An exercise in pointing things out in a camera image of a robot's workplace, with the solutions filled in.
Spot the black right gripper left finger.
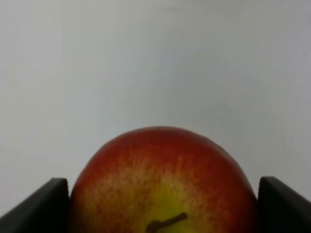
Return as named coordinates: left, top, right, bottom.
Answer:
left=0, top=178, right=69, bottom=233

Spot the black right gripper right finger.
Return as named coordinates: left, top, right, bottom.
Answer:
left=258, top=177, right=311, bottom=233

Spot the red yellow apple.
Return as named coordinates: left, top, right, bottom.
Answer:
left=68, top=127, right=259, bottom=233

